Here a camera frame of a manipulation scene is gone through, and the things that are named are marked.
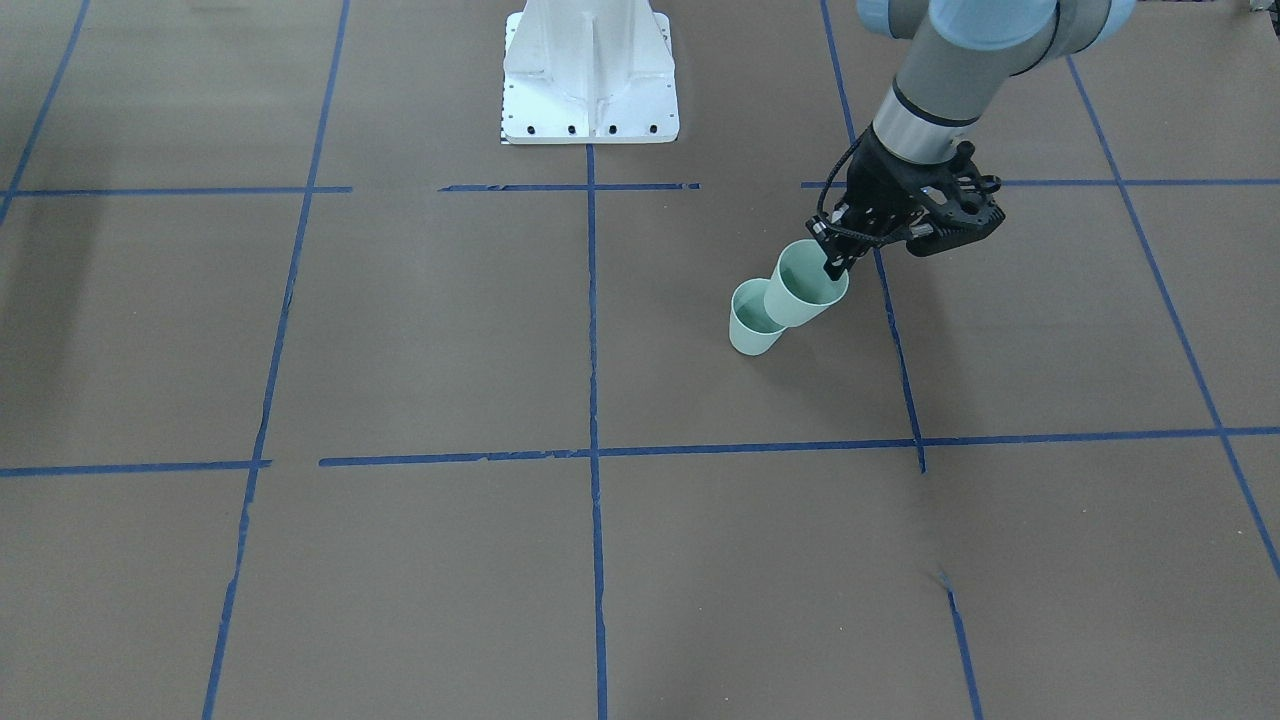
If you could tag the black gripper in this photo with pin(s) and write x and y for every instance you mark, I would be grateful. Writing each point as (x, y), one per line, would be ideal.
(878, 182)

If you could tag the mint green cup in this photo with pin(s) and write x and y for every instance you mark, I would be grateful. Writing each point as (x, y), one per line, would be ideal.
(752, 331)
(800, 289)

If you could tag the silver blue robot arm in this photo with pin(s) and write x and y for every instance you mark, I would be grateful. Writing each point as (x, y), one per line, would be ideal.
(960, 55)

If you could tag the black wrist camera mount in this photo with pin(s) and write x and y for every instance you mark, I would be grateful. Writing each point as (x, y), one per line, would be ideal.
(958, 203)

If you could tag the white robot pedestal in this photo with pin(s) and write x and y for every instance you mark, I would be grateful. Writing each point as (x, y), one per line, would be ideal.
(588, 72)

